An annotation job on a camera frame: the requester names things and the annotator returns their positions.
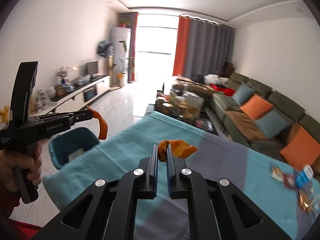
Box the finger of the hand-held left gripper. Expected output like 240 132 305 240
69 111 94 127
35 113 75 120

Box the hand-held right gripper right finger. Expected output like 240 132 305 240
166 145 292 240

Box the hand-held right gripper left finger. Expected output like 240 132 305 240
31 145 158 240

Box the orange peel strip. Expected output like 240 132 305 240
86 106 108 141

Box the teal plastic bin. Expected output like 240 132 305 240
49 127 101 171

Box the curled orange peel piece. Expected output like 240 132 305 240
157 139 198 162

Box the person's left forearm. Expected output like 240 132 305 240
0 184 23 219

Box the person's left hand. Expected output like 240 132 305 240
0 143 43 188

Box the white TV cabinet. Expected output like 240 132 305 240
30 75 111 117

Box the clear plastic bag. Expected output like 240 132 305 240
72 74 91 85

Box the bonsai ornament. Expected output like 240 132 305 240
57 67 69 84

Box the teal printed blanket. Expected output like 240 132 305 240
42 111 318 240

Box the black monitor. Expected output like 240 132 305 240
86 61 99 77

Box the dark coffee table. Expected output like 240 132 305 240
155 97 218 136

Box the large-leaf potted plant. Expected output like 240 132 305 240
114 40 136 86

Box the covered standing fan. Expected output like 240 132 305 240
97 40 115 68

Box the cluttered coffee table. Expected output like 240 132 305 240
156 76 208 120

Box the white standing air conditioner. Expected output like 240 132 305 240
111 27 132 88

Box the small potted plant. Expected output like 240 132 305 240
117 17 131 28

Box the person's red clothing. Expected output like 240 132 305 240
7 219 52 240

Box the red cloth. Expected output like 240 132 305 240
212 83 236 96

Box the gold snack packet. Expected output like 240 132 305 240
271 167 283 181

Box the window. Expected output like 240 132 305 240
136 26 179 55

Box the blue-grey cushion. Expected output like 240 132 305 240
254 110 288 139
231 82 253 105

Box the pile of white clothes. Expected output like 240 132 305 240
205 74 229 85

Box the orange cushion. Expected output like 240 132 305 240
239 94 274 121
279 126 320 172

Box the dark red snack packet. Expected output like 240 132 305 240
282 174 297 188

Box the orange curtain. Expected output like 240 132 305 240
172 15 192 77

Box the blue cup with white lid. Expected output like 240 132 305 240
295 165 314 188

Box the gold foil wrapper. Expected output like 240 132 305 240
299 190 313 213

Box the green sofa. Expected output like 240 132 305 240
205 71 320 180

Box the grey curtain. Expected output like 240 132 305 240
186 17 236 77

